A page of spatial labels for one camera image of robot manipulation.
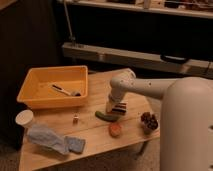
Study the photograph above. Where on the small brown bottle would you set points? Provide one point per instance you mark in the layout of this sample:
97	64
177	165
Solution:
75	119

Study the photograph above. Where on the bowl of dark nuts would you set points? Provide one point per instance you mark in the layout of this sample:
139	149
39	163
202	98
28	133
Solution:
149	122

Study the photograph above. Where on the white paper cup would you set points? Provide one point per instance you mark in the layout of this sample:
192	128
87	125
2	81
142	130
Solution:
25	118

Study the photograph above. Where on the brush with dark handle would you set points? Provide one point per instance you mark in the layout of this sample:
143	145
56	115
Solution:
73	93

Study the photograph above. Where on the blue sponge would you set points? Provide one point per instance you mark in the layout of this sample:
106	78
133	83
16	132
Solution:
75	145

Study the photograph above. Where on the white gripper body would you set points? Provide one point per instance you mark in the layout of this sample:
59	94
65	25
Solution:
111	103

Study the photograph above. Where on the orange round toy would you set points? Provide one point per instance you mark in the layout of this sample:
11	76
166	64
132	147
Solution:
114	129

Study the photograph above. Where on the yellow plastic tray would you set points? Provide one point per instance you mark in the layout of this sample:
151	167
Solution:
37	93

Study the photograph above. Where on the light blue cloth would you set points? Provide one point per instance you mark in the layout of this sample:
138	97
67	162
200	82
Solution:
44	136

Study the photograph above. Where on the grey metal shelf rail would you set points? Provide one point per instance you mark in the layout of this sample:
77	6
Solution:
136	59

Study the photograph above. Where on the upper wooden shelf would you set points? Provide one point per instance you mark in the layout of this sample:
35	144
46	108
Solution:
152	6

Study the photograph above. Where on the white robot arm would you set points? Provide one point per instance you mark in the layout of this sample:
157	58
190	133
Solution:
186	121

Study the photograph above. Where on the green cucumber toy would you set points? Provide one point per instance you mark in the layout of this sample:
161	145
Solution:
105	117

